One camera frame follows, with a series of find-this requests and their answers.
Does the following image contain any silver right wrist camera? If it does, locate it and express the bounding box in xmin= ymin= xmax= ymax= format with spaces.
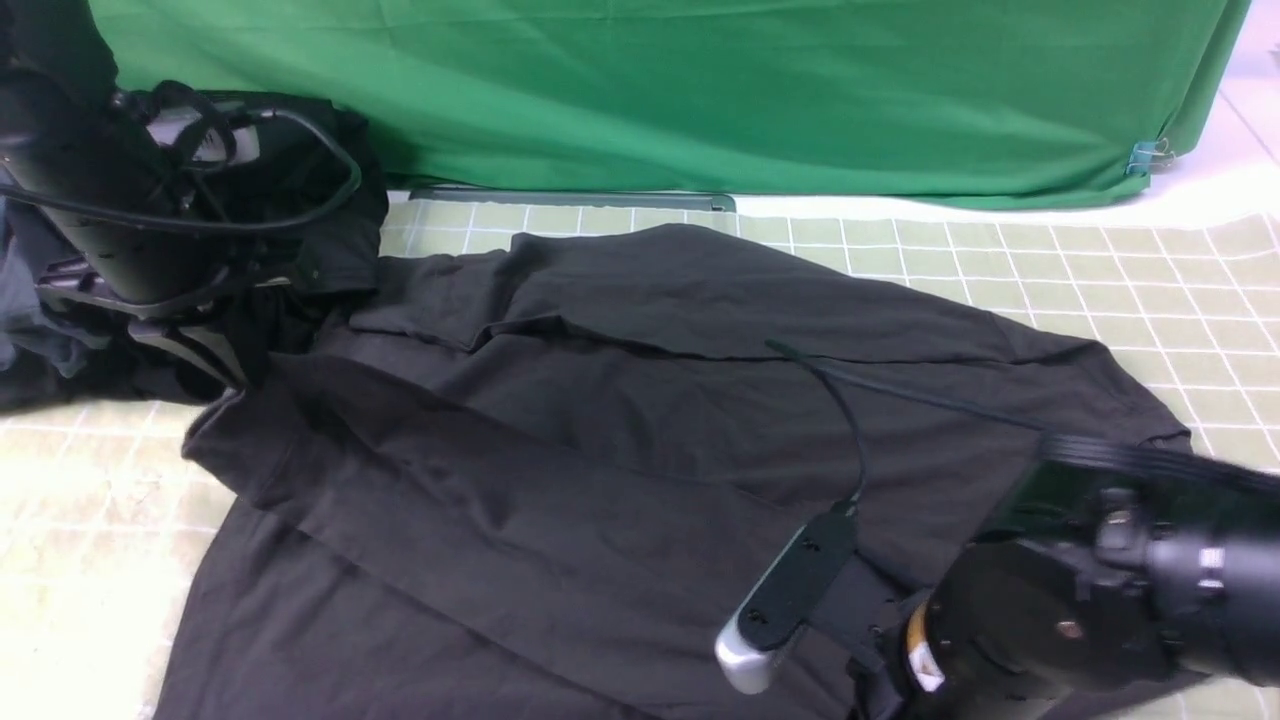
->
xmin=714 ymin=505 xmax=858 ymax=694

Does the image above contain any gray long-sleeve shirt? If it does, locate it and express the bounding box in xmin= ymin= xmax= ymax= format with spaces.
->
xmin=155 ymin=225 xmax=1190 ymax=719

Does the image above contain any green backdrop cloth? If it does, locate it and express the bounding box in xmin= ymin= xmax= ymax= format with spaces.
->
xmin=91 ymin=1 xmax=1251 ymax=210

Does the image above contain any light green grid mat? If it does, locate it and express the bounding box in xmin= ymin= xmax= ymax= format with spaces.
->
xmin=1 ymin=200 xmax=1277 ymax=719

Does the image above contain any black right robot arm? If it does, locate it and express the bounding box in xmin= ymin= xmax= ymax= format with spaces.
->
xmin=849 ymin=436 xmax=1277 ymax=719

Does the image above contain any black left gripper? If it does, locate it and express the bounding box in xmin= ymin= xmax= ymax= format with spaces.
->
xmin=3 ymin=79 xmax=301 ymax=389

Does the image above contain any blue binder clip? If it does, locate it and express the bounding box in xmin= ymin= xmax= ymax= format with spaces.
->
xmin=1125 ymin=137 xmax=1178 ymax=176

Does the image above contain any pile of black clothes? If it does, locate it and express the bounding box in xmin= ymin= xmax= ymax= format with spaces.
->
xmin=3 ymin=91 xmax=389 ymax=411

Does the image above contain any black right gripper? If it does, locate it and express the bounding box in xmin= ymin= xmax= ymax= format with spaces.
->
xmin=850 ymin=539 xmax=1181 ymax=719

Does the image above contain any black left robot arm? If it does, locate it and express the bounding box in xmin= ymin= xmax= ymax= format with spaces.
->
xmin=3 ymin=1 xmax=298 ymax=387

